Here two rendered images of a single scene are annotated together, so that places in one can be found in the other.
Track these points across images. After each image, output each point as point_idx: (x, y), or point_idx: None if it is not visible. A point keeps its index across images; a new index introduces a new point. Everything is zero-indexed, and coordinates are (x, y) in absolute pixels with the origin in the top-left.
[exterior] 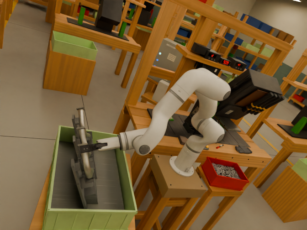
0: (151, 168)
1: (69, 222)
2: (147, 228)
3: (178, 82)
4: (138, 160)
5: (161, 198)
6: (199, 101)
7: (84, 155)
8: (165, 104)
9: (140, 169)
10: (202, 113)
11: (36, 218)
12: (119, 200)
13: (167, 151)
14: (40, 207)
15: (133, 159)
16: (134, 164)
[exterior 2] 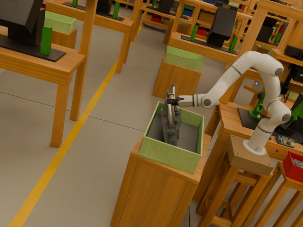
0: None
1: (154, 151)
2: (218, 200)
3: (237, 59)
4: (219, 144)
5: (230, 168)
6: (263, 81)
7: (169, 105)
8: (226, 74)
9: (220, 154)
10: (267, 93)
11: (135, 148)
12: None
13: None
14: (139, 144)
15: (215, 145)
16: (215, 148)
